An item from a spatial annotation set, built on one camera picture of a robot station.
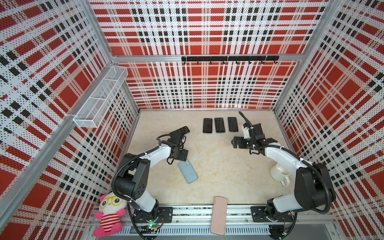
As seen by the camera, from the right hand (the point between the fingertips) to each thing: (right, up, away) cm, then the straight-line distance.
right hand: (239, 143), depth 89 cm
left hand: (-37, -10, +3) cm, 38 cm away
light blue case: (-32, -17, -1) cm, 36 cm away
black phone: (-18, +9, +22) cm, 30 cm away
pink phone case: (-15, -35, -17) cm, 42 cm away
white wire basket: (-92, +19, +3) cm, 94 cm away
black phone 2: (-9, +11, +25) cm, 29 cm away
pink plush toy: (-67, -29, -19) cm, 75 cm away
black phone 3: (0, +12, +21) cm, 24 cm away
